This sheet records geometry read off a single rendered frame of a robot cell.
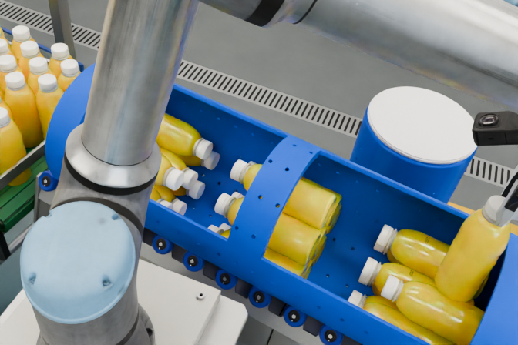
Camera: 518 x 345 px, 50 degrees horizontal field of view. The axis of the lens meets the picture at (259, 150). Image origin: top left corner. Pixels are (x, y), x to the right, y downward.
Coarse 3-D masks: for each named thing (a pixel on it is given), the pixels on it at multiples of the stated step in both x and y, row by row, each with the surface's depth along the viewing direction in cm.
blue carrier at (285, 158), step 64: (64, 128) 102; (256, 128) 112; (256, 192) 91; (384, 192) 106; (256, 256) 92; (320, 256) 114; (384, 256) 112; (512, 256) 85; (320, 320) 95; (384, 320) 87; (512, 320) 80
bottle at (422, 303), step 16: (400, 288) 91; (416, 288) 90; (432, 288) 91; (400, 304) 91; (416, 304) 89; (432, 304) 89; (448, 304) 89; (464, 304) 89; (416, 320) 90; (432, 320) 88; (448, 320) 88; (464, 320) 87; (480, 320) 87; (448, 336) 88; (464, 336) 87
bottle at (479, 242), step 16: (464, 224) 83; (480, 224) 80; (496, 224) 79; (464, 240) 83; (480, 240) 80; (496, 240) 80; (448, 256) 87; (464, 256) 84; (480, 256) 82; (496, 256) 82; (448, 272) 87; (464, 272) 85; (480, 272) 84; (448, 288) 88; (464, 288) 87
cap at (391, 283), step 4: (388, 276) 93; (392, 276) 93; (388, 280) 92; (392, 280) 92; (396, 280) 93; (388, 284) 92; (392, 284) 92; (396, 284) 92; (384, 288) 92; (388, 288) 92; (392, 288) 92; (384, 292) 92; (388, 292) 92; (392, 292) 92; (384, 296) 93; (388, 296) 92
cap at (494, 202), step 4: (492, 196) 80; (496, 196) 80; (500, 196) 80; (488, 200) 80; (492, 200) 80; (496, 200) 80; (500, 200) 80; (488, 204) 79; (492, 204) 79; (496, 204) 79; (500, 204) 79; (488, 208) 79; (492, 208) 79; (496, 208) 78; (488, 212) 79; (492, 212) 79; (492, 216) 79
